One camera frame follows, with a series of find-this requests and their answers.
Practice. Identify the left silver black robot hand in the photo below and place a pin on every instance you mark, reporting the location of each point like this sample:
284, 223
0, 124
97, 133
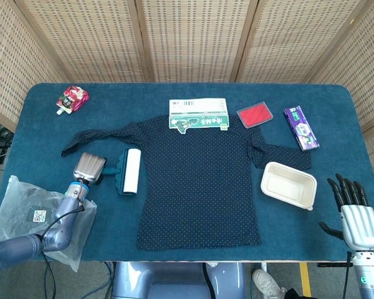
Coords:
88, 168

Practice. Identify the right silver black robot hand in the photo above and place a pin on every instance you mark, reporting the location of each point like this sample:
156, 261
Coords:
360, 227

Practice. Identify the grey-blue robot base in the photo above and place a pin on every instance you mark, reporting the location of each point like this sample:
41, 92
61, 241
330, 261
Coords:
174, 281

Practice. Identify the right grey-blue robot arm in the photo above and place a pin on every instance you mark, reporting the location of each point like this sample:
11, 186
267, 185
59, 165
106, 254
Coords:
371, 277

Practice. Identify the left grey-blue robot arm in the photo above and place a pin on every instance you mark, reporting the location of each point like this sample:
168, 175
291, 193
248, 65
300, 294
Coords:
59, 230

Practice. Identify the navy polka dot shirt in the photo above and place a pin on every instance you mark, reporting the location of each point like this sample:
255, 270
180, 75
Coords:
199, 193

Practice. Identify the red drink pouch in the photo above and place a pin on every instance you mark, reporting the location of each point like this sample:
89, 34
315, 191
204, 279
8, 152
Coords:
72, 99

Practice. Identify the clear plastic bag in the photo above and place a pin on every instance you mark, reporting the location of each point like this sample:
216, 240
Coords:
15, 205

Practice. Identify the beige food container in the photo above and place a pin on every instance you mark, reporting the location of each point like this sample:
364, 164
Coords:
288, 185

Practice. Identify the white shoe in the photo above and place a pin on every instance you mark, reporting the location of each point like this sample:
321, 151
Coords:
266, 285

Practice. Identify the purple long box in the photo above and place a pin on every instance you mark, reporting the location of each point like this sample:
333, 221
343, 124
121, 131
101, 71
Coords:
300, 128

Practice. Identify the green and white carton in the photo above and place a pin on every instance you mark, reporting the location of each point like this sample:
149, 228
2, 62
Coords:
198, 113

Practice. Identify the red ink pad case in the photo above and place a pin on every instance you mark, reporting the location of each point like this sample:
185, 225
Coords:
254, 114

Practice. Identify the woven folding screen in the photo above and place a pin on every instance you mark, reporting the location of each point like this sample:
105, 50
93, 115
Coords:
193, 40

